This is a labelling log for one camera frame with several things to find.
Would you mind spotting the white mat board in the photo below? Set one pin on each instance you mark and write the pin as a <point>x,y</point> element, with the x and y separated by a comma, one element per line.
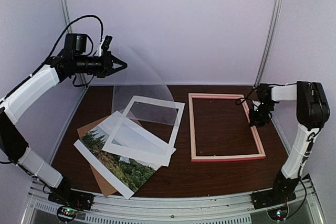
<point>143,127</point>

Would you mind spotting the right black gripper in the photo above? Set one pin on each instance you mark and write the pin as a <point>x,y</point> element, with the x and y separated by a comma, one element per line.
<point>254,121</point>

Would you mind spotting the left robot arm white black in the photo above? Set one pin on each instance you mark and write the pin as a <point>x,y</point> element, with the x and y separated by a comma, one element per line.
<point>71,60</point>

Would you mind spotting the brown backing board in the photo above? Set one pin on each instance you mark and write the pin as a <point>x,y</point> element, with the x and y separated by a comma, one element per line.
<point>111,171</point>

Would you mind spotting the wooden picture frame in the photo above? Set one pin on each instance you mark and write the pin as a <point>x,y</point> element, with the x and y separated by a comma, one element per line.
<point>220,130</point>

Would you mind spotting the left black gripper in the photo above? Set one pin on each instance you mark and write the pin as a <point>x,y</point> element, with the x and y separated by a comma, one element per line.
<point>107,66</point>

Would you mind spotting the right aluminium corner post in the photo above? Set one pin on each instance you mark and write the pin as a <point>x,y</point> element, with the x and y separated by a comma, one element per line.
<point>275,14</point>

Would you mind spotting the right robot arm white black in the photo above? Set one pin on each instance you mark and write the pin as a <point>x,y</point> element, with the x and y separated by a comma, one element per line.
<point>312,112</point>

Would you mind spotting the aluminium front rail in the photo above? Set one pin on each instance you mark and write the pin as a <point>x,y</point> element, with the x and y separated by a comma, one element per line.
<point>235,208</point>

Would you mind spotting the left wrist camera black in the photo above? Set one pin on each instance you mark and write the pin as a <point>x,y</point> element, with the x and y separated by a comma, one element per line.
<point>103,46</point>

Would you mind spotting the left aluminium corner post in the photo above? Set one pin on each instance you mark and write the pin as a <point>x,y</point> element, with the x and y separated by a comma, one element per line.
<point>67,20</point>

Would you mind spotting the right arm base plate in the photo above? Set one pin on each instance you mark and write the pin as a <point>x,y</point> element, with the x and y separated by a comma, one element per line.
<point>265,199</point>

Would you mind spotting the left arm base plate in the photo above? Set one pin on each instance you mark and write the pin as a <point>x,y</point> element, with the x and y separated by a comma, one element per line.
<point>74,199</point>

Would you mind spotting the landscape photo print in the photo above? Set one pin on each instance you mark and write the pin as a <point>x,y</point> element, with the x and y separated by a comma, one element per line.
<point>126,174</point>

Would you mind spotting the clear acrylic sheet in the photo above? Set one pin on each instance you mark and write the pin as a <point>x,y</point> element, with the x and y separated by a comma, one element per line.
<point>140,79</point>

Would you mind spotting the aluminium corner post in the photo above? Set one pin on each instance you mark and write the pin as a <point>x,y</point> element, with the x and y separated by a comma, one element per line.
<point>275,14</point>
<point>67,20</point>

